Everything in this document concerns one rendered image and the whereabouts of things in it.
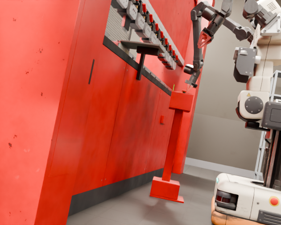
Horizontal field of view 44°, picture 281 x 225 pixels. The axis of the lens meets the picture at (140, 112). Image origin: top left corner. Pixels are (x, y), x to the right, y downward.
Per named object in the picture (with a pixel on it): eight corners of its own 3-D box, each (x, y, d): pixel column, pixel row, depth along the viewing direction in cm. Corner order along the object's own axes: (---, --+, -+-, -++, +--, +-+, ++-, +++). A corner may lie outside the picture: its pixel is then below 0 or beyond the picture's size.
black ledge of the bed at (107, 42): (83, 28, 143) (85, 18, 143) (39, 23, 149) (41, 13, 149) (184, 106, 431) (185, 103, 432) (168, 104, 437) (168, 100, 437)
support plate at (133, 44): (159, 45, 213) (159, 44, 213) (119, 40, 221) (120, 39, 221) (164, 53, 231) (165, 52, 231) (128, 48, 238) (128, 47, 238)
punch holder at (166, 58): (165, 58, 335) (168, 42, 336) (157, 57, 337) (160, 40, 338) (168, 62, 349) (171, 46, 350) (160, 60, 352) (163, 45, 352)
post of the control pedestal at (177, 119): (169, 181, 256) (183, 110, 258) (161, 180, 256) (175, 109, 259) (169, 180, 262) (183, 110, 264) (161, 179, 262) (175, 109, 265)
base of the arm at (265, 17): (278, 13, 184) (274, 21, 195) (266, 3, 185) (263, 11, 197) (265, 24, 184) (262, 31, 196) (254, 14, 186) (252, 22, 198)
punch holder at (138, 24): (137, 23, 239) (142, 0, 240) (126, 22, 241) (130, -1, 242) (142, 30, 253) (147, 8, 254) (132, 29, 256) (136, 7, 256)
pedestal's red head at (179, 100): (190, 111, 251) (195, 86, 252) (168, 106, 252) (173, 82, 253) (188, 112, 271) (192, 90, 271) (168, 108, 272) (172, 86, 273)
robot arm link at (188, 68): (198, 64, 259) (203, 61, 265) (184, 59, 264) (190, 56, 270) (194, 78, 264) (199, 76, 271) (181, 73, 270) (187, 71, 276)
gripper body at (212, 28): (202, 29, 192) (210, 18, 192) (202, 35, 202) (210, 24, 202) (212, 35, 191) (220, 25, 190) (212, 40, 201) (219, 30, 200)
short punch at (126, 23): (123, 29, 225) (126, 14, 225) (120, 28, 226) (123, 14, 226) (128, 34, 235) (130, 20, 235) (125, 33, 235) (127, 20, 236)
